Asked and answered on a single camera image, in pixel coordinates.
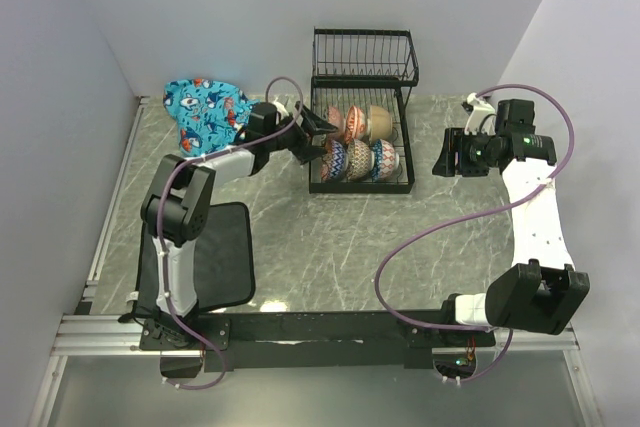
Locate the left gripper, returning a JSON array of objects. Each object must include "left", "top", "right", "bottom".
[{"left": 266, "top": 102, "right": 338, "bottom": 164}]

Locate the black leaf pattern bowl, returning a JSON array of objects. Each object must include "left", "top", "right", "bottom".
[{"left": 327, "top": 106, "right": 346, "bottom": 142}]

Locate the red geometric pattern bowl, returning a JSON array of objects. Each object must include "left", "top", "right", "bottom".
[{"left": 321, "top": 139, "right": 348, "bottom": 182}]

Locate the orange floral bowl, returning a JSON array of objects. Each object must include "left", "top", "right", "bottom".
[{"left": 344, "top": 105, "right": 369, "bottom": 143}]

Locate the brown mosaic pattern bowl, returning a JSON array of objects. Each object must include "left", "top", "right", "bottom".
[{"left": 346, "top": 139, "right": 374, "bottom": 181}]

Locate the blue triangle pattern bowl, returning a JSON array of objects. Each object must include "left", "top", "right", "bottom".
[{"left": 371, "top": 139, "right": 400, "bottom": 182}]

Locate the white beige bowl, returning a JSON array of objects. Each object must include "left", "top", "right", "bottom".
[{"left": 367, "top": 105, "right": 393, "bottom": 143}]

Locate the black wire dish rack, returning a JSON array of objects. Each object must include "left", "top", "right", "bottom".
[{"left": 308, "top": 27, "right": 419, "bottom": 194}]

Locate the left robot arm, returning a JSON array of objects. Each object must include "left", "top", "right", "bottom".
[{"left": 141, "top": 102, "right": 338, "bottom": 349}]

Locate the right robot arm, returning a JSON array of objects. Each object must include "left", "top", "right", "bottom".
[{"left": 432, "top": 94, "right": 590, "bottom": 346}]

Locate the blue shark print cloth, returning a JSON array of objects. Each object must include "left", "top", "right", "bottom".
[{"left": 163, "top": 78, "right": 258, "bottom": 157}]

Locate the black drying mat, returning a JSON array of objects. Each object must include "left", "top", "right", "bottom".
[{"left": 132, "top": 202, "right": 256, "bottom": 318}]

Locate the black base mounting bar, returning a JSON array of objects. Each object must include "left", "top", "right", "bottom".
[{"left": 139, "top": 311, "right": 497, "bottom": 373}]

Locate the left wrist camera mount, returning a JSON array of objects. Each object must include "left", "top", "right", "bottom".
[{"left": 272, "top": 101, "right": 291, "bottom": 120}]

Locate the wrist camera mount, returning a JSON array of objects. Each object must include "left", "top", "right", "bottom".
[
  {"left": 462, "top": 93, "right": 496, "bottom": 135},
  {"left": 272, "top": 101, "right": 291, "bottom": 120}
]

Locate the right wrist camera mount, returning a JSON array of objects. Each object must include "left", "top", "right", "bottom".
[{"left": 462, "top": 93, "right": 496, "bottom": 135}]

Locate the aluminium frame rail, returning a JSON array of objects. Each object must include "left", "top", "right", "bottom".
[{"left": 31, "top": 97, "right": 602, "bottom": 426}]

